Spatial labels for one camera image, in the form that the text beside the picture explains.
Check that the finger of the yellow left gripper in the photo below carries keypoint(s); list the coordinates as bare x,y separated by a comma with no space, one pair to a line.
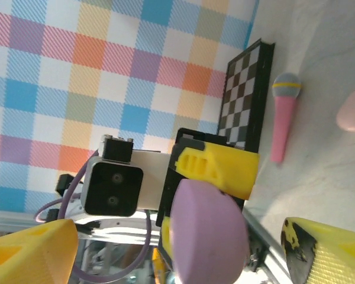
166,236
236,171

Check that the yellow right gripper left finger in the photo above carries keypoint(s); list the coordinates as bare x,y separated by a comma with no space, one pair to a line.
32,254

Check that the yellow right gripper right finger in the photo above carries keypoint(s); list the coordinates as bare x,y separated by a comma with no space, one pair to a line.
337,257

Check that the purple earbud charging case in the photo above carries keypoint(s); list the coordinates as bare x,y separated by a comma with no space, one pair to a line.
207,233

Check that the pink earbud charging case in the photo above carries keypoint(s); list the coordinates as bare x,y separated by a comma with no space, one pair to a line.
353,114

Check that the pink toy microphone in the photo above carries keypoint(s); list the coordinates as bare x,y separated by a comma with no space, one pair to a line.
282,124

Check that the black white chessboard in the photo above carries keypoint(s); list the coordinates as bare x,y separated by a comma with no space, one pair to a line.
242,97

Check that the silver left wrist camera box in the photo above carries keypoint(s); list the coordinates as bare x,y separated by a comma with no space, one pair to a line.
112,189

